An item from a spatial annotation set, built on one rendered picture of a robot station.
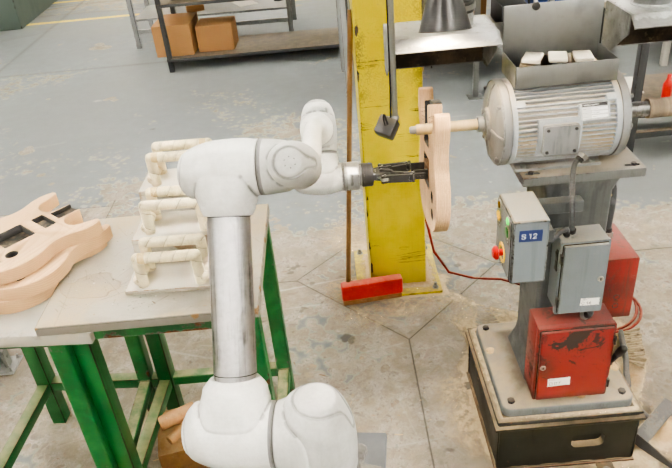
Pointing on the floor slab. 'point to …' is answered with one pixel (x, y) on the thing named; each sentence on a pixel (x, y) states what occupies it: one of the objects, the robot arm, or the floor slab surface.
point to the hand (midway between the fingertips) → (425, 169)
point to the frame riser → (552, 433)
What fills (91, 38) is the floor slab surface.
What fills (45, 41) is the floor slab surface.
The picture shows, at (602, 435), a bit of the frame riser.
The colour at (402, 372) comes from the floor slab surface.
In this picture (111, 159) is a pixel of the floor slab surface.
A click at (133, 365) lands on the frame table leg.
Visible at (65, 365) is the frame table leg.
